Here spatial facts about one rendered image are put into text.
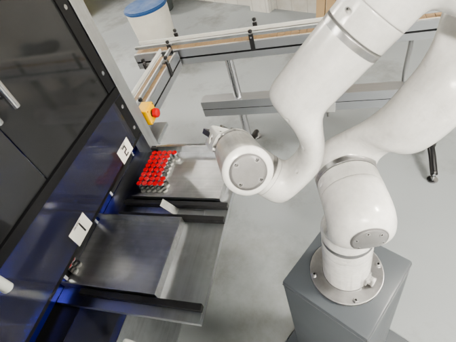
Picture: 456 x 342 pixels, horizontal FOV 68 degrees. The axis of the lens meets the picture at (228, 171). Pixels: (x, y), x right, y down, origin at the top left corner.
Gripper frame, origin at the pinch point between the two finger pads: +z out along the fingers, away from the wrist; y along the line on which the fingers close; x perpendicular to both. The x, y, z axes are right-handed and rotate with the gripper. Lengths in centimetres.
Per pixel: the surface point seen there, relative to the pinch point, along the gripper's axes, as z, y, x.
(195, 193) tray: 32.5, 0.9, -28.8
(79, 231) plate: 16, -32, -43
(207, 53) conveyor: 118, -4, 22
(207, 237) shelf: 15.0, 6.3, -36.0
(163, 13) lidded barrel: 317, -50, 57
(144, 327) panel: 34, -4, -91
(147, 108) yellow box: 62, -24, -8
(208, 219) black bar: 18.6, 5.6, -31.6
